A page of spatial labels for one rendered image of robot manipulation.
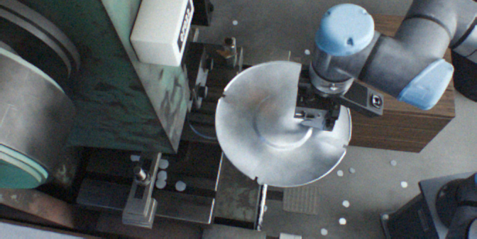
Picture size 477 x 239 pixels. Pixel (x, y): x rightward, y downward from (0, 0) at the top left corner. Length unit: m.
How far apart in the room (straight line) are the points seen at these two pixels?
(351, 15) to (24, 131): 0.45
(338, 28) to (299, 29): 1.41
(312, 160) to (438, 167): 1.00
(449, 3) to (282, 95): 0.41
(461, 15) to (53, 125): 0.57
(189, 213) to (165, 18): 0.63
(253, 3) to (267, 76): 1.14
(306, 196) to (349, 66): 0.95
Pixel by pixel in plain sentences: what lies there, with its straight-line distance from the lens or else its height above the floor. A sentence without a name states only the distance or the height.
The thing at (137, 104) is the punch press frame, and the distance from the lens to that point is 0.50.
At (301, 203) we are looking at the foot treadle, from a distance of 1.54.
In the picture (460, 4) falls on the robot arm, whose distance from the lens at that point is 0.73.
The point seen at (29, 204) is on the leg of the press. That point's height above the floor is 0.74.
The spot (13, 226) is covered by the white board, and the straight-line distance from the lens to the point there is 1.25.
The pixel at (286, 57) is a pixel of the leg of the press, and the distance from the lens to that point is 1.20.
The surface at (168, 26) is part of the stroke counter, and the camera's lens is 0.40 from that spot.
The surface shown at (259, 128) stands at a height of 0.79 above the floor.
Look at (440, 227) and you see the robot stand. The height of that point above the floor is 0.45.
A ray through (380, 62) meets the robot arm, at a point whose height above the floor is 1.13.
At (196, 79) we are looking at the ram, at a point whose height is 0.97.
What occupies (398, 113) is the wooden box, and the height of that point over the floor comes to 0.33.
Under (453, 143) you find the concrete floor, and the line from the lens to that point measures 1.93.
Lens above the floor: 1.66
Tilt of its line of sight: 64 degrees down
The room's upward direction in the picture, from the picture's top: 5 degrees counter-clockwise
